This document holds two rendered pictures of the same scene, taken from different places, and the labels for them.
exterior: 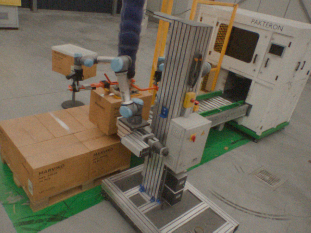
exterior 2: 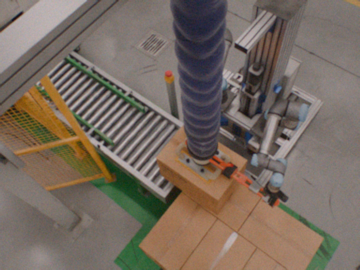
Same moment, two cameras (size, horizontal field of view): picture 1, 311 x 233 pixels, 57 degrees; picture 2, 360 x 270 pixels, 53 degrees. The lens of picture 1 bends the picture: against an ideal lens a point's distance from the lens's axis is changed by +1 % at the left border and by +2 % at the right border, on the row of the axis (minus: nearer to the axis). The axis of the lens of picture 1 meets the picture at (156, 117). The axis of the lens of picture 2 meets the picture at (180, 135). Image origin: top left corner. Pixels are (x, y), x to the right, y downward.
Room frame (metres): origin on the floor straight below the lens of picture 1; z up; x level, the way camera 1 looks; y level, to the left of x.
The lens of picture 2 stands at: (3.09, 1.56, 3.67)
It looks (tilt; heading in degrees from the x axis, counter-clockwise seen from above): 63 degrees down; 272
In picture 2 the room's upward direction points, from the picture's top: 8 degrees counter-clockwise
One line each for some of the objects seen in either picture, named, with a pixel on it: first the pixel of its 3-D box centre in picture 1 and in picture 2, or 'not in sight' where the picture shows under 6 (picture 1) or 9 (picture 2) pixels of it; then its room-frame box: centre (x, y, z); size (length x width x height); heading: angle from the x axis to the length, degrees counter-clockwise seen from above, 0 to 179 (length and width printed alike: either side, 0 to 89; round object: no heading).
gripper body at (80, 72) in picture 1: (77, 74); (271, 189); (2.58, 0.83, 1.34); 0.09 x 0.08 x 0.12; 136
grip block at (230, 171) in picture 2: (104, 84); (230, 170); (2.81, 0.61, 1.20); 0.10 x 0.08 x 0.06; 46
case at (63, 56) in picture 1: (74, 61); not in sight; (4.49, 1.51, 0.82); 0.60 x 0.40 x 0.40; 67
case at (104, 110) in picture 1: (120, 107); (201, 168); (3.00, 0.44, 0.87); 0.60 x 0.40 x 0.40; 138
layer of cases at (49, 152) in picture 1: (67, 144); (229, 246); (2.83, 0.99, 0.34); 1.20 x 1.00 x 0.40; 137
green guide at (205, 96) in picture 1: (192, 98); (54, 104); (4.42, -0.53, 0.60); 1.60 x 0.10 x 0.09; 137
